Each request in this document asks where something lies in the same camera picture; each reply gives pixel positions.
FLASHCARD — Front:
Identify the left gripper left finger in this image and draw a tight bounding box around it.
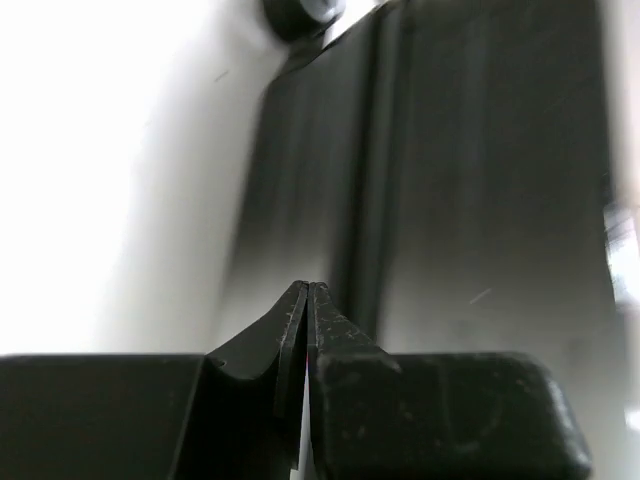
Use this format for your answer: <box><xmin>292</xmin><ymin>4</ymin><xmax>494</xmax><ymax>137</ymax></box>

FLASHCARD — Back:
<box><xmin>1</xmin><ymin>281</ymin><xmax>306</xmax><ymax>479</ymax></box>

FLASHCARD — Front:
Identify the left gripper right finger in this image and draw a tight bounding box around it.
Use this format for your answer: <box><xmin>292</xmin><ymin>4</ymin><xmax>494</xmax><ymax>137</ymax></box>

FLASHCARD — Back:
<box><xmin>307</xmin><ymin>283</ymin><xmax>592</xmax><ymax>479</ymax></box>

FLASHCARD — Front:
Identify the black white space suitcase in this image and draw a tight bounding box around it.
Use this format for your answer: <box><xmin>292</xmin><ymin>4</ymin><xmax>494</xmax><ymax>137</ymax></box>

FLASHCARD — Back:
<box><xmin>223</xmin><ymin>1</ymin><xmax>619</xmax><ymax>359</ymax></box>

